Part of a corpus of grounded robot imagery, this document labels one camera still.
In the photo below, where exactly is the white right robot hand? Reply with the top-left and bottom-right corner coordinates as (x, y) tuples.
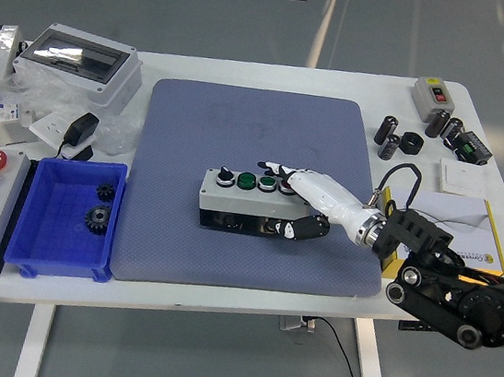
(248, 159), (383, 252)

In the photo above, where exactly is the grey four-button control box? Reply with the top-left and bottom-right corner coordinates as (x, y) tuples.
(194, 162), (323, 243)

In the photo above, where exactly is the black cylindrical capacitor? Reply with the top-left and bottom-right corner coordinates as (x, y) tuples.
(438, 114), (465, 150)
(373, 113), (401, 147)
(376, 131), (402, 161)
(423, 107), (452, 141)

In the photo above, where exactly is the black hex nut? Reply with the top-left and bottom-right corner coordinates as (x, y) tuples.
(398, 130), (427, 157)

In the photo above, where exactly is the yellow and white cardboard box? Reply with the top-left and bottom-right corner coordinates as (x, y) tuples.
(368, 184), (504, 293)

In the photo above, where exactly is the black table control panel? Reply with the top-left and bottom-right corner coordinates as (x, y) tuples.
(397, 317), (438, 336)

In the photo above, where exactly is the black module with green terminal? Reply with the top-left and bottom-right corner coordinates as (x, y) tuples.
(450, 128), (496, 168)

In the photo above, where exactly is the grey-blue table mat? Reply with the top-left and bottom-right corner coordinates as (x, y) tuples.
(108, 71), (405, 315)

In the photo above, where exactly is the white table leg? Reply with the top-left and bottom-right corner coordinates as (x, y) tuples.
(13, 300), (56, 377)
(346, 315), (397, 377)

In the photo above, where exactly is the small black gear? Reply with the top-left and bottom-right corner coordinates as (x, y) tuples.
(93, 180), (118, 203)

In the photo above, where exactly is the large black gear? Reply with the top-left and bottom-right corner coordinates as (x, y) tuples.
(82, 202), (114, 239)

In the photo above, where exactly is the black power adapter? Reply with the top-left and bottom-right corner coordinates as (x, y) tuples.
(54, 108), (102, 164)

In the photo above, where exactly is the blue plastic bin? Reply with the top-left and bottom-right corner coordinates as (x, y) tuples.
(2, 148), (130, 291)

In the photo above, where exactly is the clear plastic bag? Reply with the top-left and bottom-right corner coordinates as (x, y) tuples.
(0, 57), (149, 160)

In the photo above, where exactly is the flat metal plate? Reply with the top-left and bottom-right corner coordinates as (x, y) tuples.
(0, 120), (41, 153)

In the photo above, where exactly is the white circuit breaker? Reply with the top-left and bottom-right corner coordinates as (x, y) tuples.
(0, 100), (36, 142)

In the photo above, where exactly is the grey bracket under table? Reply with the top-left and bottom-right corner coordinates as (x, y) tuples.
(278, 312), (318, 336)

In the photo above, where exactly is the white wall switch plate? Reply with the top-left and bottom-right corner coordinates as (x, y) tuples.
(435, 157), (491, 201)

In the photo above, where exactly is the grey two-button switch box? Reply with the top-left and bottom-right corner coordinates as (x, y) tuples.
(407, 74), (462, 127)

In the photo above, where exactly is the black cable under table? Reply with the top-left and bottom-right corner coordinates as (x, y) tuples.
(299, 315), (388, 377)

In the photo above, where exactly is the grey enclosure with clear lid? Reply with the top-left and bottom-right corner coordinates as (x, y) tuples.
(7, 18), (149, 113)

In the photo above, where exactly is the white wall socket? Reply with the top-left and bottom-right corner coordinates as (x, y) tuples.
(25, 107), (100, 164)

